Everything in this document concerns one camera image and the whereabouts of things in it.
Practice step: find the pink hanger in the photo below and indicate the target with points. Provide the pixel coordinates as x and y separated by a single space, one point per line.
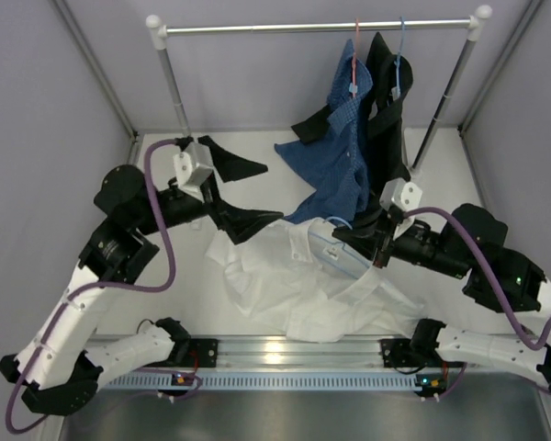
353 85

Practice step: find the black shirt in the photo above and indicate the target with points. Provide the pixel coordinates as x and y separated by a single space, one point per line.
382 119

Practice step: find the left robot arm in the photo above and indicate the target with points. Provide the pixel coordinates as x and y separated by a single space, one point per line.
57 373

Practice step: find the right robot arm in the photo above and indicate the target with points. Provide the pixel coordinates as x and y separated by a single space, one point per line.
467 244

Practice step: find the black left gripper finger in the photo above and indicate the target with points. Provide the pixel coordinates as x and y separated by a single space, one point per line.
242 224
230 166

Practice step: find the light blue hanger with black shirt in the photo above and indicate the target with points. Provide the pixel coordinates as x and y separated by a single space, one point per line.
396 90

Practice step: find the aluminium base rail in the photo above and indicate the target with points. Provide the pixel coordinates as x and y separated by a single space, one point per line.
254 352

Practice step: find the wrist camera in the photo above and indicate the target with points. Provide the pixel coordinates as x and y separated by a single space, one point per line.
400 194
192 167

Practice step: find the aluminium frame post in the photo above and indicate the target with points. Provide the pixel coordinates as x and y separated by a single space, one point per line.
508 139
106 89

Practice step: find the white clothes rack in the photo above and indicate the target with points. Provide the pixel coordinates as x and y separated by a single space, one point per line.
261 81

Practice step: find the right aluminium frame post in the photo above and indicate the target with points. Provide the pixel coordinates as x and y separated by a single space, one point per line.
508 139

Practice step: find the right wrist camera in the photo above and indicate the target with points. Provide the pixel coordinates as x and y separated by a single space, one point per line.
400 194

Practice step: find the white shirt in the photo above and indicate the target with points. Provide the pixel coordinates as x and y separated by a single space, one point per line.
274 279

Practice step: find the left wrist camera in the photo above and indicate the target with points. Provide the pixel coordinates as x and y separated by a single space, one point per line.
192 167

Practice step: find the perforated cable duct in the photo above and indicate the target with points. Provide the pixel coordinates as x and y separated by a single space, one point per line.
276 381

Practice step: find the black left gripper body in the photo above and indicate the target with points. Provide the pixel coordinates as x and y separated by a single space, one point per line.
211 193

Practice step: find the blue checked shirt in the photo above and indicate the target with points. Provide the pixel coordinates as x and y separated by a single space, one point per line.
333 162

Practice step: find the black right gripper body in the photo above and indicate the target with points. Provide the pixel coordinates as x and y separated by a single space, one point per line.
384 254

